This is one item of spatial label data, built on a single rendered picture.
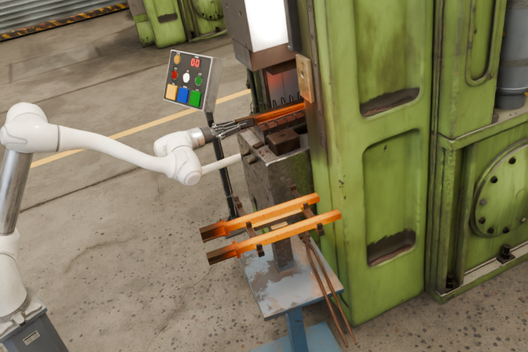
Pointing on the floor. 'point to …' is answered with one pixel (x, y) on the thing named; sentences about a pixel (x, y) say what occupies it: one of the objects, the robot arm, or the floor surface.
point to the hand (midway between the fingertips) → (245, 122)
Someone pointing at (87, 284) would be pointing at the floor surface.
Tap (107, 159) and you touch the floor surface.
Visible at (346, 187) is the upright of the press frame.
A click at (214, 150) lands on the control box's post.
